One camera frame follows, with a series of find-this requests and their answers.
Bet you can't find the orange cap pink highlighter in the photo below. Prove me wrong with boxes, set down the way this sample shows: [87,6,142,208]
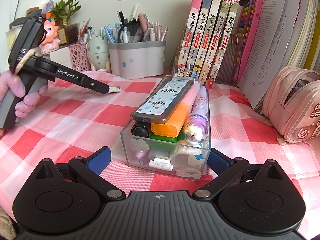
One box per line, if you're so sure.
[151,81,201,138]

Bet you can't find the green cap highlighter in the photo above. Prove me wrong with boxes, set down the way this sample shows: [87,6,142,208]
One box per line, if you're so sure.
[149,134,184,151]

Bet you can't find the left gloved hand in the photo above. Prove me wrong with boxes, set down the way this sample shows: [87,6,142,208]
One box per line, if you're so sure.
[1,70,48,119]

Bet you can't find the light purple pen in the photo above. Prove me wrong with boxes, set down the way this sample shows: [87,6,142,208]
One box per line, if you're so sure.
[135,150,150,160]

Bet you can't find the stack of printed papers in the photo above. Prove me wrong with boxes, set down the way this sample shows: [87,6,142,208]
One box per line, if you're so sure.
[238,0,318,114]

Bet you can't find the pink spine comic book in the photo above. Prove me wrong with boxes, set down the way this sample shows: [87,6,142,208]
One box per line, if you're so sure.
[172,0,202,76]

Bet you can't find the black grey marker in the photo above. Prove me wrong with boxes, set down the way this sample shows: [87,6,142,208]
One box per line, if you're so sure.
[131,121,152,138]

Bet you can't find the striped spine comic book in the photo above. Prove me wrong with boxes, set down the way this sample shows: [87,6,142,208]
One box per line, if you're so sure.
[200,0,232,80]

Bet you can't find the clear plastic organizer box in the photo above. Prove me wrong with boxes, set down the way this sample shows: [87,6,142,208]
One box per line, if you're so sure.
[120,77,211,180]

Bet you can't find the pink lion toy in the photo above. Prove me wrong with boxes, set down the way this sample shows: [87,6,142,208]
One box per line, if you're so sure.
[39,20,60,55]

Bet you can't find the blue spine comic book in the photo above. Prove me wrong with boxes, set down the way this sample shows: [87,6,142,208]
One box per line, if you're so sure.
[184,0,212,77]

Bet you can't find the white spine comic book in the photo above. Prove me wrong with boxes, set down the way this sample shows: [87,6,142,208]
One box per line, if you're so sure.
[207,0,240,89]

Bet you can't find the green eggshell pen holder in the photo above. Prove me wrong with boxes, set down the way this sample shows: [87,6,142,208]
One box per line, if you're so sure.
[87,36,111,73]

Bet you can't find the potted bamboo plant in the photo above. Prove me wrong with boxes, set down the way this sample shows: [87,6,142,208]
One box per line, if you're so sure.
[52,0,81,44]

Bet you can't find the cream spine comic book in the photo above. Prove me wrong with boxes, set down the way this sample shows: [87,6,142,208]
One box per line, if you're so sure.
[193,0,221,79]

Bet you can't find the grey white pen holder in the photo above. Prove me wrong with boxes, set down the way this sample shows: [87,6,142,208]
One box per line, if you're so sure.
[108,41,166,79]

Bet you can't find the purple cartoon pen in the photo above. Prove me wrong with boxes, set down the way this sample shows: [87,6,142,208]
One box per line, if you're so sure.
[182,86,208,144]

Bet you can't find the black magnifying glass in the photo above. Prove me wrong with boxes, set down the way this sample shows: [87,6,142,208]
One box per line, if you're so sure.
[117,23,144,43]

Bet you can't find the white drawer organizer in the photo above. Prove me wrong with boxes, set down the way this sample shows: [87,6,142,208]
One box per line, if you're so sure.
[49,47,72,68]

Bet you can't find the pink pencil case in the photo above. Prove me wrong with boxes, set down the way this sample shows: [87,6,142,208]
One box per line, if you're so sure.
[263,67,319,143]

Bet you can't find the pink mesh pen holder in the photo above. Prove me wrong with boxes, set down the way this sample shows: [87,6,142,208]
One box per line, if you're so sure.
[68,43,91,72]

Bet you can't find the pink abacus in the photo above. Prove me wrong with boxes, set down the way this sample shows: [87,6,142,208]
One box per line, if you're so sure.
[233,0,264,83]

